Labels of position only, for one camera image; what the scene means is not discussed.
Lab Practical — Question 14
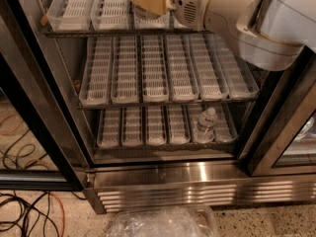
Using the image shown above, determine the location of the clear plastic bin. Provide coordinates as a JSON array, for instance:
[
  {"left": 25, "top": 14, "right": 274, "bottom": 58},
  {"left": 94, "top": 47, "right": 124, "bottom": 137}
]
[{"left": 106, "top": 205, "right": 220, "bottom": 237}]

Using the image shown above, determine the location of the right glass fridge door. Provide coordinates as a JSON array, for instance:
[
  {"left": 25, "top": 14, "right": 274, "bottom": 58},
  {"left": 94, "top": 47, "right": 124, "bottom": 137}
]
[{"left": 248, "top": 56, "right": 316, "bottom": 176}]

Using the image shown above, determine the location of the black floor cable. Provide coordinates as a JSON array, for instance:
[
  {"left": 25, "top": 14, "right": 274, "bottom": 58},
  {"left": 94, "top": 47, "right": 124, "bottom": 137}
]
[{"left": 0, "top": 191, "right": 87, "bottom": 237}]

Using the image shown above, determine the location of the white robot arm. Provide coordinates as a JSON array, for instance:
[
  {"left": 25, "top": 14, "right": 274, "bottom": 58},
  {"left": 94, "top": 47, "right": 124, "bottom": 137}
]
[{"left": 130, "top": 0, "right": 316, "bottom": 71}]

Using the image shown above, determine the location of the orange floor cable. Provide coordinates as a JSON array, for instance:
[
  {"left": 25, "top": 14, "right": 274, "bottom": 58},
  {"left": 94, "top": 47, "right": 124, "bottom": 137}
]
[{"left": 48, "top": 191, "right": 67, "bottom": 237}]

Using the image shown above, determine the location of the stainless steel display fridge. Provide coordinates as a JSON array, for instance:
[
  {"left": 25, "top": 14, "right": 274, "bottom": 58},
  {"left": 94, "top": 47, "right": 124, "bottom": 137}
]
[{"left": 25, "top": 0, "right": 315, "bottom": 213}]

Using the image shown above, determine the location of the open glass fridge door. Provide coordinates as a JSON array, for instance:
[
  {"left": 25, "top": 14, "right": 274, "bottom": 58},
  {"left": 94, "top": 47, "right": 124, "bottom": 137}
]
[{"left": 0, "top": 0, "right": 89, "bottom": 192}]

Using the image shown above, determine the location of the white 7up can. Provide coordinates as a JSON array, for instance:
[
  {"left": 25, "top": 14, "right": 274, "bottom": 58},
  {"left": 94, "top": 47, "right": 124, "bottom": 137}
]
[{"left": 133, "top": 5, "right": 159, "bottom": 21}]

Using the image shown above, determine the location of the clear plastic water bottle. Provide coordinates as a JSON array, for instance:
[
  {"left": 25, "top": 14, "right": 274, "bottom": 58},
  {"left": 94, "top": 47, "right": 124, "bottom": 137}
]
[{"left": 197, "top": 108, "right": 218, "bottom": 143}]

